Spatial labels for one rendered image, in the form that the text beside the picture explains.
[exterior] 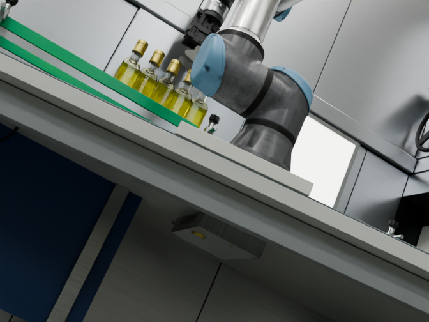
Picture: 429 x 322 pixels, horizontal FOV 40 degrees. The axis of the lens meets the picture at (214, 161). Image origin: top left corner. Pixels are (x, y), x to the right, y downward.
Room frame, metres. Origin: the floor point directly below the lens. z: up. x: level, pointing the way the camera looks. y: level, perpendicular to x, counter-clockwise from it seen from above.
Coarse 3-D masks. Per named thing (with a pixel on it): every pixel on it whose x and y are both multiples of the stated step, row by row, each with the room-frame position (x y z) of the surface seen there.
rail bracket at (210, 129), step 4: (212, 116) 1.51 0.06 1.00; (216, 116) 1.50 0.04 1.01; (212, 120) 1.51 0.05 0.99; (216, 120) 1.50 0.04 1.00; (212, 124) 1.51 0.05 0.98; (204, 128) 1.52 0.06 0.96; (208, 128) 1.50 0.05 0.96; (212, 128) 1.47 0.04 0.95; (216, 128) 1.46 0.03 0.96; (208, 132) 1.50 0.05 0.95; (212, 132) 1.48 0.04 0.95
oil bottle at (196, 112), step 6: (192, 102) 1.62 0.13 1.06; (198, 102) 1.62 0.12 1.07; (204, 102) 1.63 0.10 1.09; (192, 108) 1.62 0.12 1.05; (198, 108) 1.63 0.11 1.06; (204, 108) 1.63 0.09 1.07; (186, 114) 1.62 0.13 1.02; (192, 114) 1.62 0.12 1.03; (198, 114) 1.63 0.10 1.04; (204, 114) 1.63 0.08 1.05; (192, 120) 1.63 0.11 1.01; (198, 120) 1.63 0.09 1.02; (198, 126) 1.63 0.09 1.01
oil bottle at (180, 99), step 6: (180, 90) 1.60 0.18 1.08; (186, 90) 1.61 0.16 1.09; (174, 96) 1.60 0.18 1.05; (180, 96) 1.60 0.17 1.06; (186, 96) 1.61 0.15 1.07; (174, 102) 1.60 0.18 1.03; (180, 102) 1.61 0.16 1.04; (186, 102) 1.61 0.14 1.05; (168, 108) 1.60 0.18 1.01; (174, 108) 1.60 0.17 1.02; (180, 108) 1.61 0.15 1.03; (186, 108) 1.61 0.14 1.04; (180, 114) 1.61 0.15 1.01
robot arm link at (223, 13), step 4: (212, 0) 1.60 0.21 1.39; (216, 0) 1.59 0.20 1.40; (208, 4) 1.60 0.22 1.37; (212, 4) 1.59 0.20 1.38; (216, 4) 1.59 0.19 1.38; (220, 4) 1.58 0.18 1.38; (224, 4) 1.59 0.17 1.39; (204, 8) 1.61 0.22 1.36; (208, 8) 1.60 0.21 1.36; (212, 8) 1.59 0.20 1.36; (216, 8) 1.59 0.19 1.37; (220, 8) 1.60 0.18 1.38; (224, 8) 1.60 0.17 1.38; (228, 8) 1.61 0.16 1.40; (216, 12) 1.59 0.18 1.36; (220, 12) 1.59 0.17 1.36; (224, 12) 1.60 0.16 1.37; (228, 12) 1.62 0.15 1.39; (220, 16) 1.60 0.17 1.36; (224, 16) 1.61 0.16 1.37; (224, 20) 1.62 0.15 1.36
